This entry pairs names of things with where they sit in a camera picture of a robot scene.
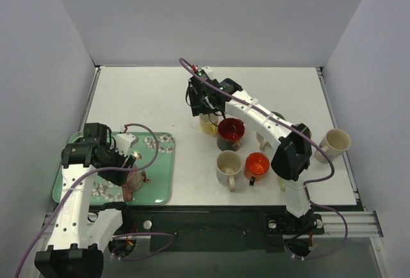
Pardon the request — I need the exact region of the orange mug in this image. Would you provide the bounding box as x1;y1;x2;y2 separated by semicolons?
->
243;152;270;186

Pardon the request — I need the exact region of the cream seahorse mug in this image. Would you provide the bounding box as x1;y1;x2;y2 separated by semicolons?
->
216;151;242;192

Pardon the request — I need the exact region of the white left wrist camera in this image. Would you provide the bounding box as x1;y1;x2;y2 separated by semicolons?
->
114;133;139;155

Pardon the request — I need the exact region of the beige brown mug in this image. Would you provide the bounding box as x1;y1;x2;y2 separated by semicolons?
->
319;129;352;161

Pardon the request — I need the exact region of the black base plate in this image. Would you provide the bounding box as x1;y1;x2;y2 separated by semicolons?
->
115;206;324;252

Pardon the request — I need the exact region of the pale yellow mug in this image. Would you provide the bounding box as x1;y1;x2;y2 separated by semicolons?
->
277;177;285;192

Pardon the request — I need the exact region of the green floral tray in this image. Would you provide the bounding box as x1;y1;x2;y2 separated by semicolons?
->
52;131;176;204

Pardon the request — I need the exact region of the pink mug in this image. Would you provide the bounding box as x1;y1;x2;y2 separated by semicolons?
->
121;170;149;202

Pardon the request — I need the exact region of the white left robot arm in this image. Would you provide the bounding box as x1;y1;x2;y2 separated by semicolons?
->
35;123;138;277

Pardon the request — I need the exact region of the cream mug green inside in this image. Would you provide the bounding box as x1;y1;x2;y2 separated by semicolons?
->
256;111;286;151

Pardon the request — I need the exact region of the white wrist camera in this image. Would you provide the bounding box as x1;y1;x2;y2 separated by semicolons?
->
195;66;215;83
114;133;139;155

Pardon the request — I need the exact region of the black mug red inside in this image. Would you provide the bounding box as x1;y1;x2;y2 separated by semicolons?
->
217;118;245;152

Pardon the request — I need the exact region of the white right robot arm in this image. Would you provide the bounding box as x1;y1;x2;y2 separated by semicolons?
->
186;76;312;218

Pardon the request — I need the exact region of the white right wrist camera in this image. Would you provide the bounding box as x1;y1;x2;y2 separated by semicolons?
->
195;66;215;83

